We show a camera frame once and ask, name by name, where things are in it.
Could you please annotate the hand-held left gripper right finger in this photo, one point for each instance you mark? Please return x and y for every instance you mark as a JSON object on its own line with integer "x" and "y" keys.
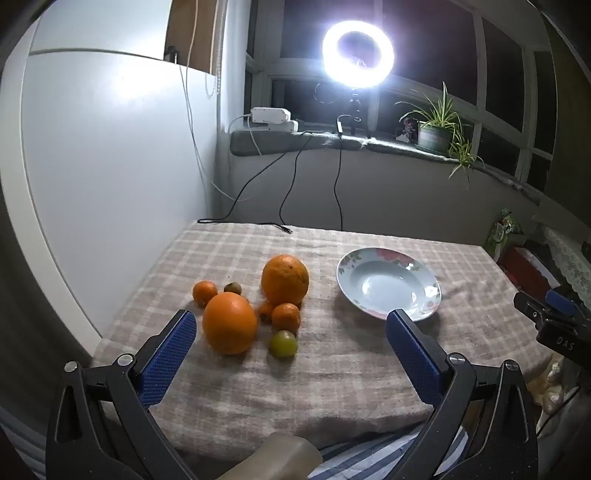
{"x": 415, "y": 355}

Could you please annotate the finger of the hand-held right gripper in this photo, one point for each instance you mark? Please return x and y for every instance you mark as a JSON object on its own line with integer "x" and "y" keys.
{"x": 533, "y": 308}
{"x": 559, "y": 300}

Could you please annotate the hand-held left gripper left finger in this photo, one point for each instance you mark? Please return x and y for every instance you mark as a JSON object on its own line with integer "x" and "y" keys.
{"x": 171, "y": 355}

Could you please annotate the large orange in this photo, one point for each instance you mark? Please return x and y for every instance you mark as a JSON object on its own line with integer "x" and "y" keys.
{"x": 285, "y": 279}
{"x": 229, "y": 323}

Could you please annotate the small orange tangerine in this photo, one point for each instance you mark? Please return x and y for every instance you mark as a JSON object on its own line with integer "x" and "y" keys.
{"x": 286, "y": 318}
{"x": 204, "y": 293}
{"x": 265, "y": 310}

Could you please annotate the floral rimmed plate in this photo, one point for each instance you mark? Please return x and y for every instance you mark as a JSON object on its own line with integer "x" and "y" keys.
{"x": 388, "y": 286}

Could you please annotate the small green-brown round fruit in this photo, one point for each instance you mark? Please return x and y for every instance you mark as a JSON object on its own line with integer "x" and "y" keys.
{"x": 282, "y": 344}
{"x": 232, "y": 288}

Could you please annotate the white lace cloth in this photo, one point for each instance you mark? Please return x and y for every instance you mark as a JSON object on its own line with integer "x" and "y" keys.
{"x": 570, "y": 263}

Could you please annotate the red box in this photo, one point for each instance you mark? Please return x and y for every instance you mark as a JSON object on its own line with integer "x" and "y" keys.
{"x": 526, "y": 270}

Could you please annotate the green and white bag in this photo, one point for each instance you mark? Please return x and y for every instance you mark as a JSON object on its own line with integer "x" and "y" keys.
{"x": 503, "y": 233}

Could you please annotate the beige checked tablecloth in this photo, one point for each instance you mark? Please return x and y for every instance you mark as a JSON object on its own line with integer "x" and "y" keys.
{"x": 323, "y": 392}

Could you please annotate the beige rounded object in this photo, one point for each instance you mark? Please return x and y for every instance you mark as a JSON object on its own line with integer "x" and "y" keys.
{"x": 281, "y": 459}

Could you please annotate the potted spider plant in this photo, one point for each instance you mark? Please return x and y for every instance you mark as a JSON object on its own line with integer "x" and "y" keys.
{"x": 434, "y": 136}

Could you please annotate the small figurine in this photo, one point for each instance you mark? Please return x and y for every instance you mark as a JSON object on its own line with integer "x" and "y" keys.
{"x": 407, "y": 129}

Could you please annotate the grey windowsill pad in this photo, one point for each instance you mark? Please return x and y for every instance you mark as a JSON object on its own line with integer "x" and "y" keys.
{"x": 286, "y": 142}

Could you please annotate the white adapter box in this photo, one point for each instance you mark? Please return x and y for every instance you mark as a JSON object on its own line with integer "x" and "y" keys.
{"x": 270, "y": 115}

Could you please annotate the small black clip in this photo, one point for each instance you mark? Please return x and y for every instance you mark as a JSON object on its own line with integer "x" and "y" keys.
{"x": 171, "y": 54}

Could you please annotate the brown wooden board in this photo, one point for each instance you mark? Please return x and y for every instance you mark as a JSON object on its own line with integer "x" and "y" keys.
{"x": 203, "y": 32}

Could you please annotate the white window frame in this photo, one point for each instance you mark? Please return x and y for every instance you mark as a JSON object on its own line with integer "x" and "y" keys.
{"x": 480, "y": 55}

